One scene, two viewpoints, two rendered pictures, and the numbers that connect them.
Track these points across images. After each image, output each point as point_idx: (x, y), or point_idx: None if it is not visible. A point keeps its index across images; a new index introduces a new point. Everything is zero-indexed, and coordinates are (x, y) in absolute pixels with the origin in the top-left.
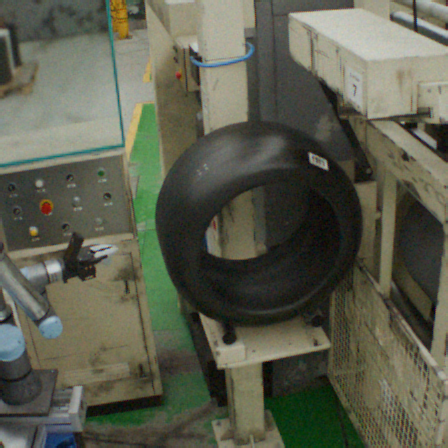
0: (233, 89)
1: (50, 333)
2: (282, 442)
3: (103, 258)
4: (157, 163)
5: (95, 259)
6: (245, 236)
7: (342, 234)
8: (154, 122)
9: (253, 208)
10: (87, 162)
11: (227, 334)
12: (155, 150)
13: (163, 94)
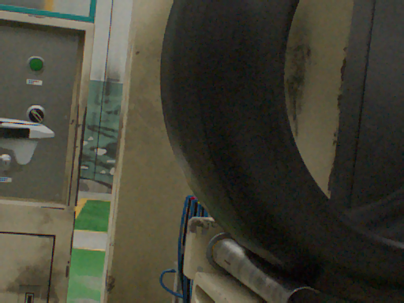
0: None
1: None
2: None
3: (19, 132)
4: (71, 300)
5: (1, 126)
6: (313, 175)
7: None
8: (72, 263)
9: (338, 117)
10: (14, 37)
11: (303, 291)
12: (70, 288)
13: (143, 67)
